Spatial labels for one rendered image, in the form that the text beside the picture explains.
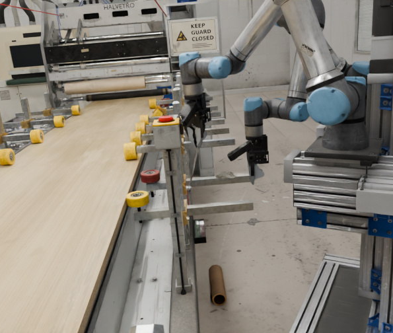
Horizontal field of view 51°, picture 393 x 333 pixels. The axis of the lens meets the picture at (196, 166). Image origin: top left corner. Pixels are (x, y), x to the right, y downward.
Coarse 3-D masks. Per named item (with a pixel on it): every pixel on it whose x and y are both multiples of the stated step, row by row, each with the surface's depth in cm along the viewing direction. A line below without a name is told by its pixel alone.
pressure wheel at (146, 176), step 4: (144, 172) 172; (148, 172) 172; (152, 172) 172; (156, 172) 170; (144, 176) 169; (148, 176) 168; (152, 176) 168; (156, 176) 169; (144, 180) 169; (148, 180) 169; (152, 180) 169; (156, 180) 170; (152, 192) 174; (152, 196) 174
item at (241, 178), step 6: (234, 174) 174; (240, 174) 174; (246, 174) 173; (162, 180) 174; (186, 180) 172; (192, 180) 172; (198, 180) 172; (204, 180) 172; (210, 180) 172; (216, 180) 172; (222, 180) 172; (228, 180) 172; (234, 180) 172; (240, 180) 172; (246, 180) 173; (150, 186) 172; (156, 186) 172; (162, 186) 172; (192, 186) 173
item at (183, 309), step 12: (192, 204) 206; (192, 216) 177; (192, 228) 165; (192, 240) 155; (192, 252) 146; (192, 264) 138; (192, 276) 131; (192, 288) 125; (180, 300) 120; (192, 300) 119; (180, 312) 115; (192, 312) 114; (180, 324) 110; (192, 324) 109
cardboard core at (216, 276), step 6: (210, 270) 252; (216, 270) 248; (210, 276) 247; (216, 276) 242; (222, 276) 245; (210, 282) 243; (216, 282) 236; (222, 282) 238; (216, 288) 231; (222, 288) 231; (216, 294) 226; (222, 294) 226; (216, 300) 231; (222, 300) 231
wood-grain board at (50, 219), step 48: (48, 144) 242; (96, 144) 232; (144, 144) 222; (0, 192) 164; (48, 192) 160; (96, 192) 155; (0, 240) 122; (48, 240) 119; (96, 240) 117; (0, 288) 97; (48, 288) 95; (96, 288) 97
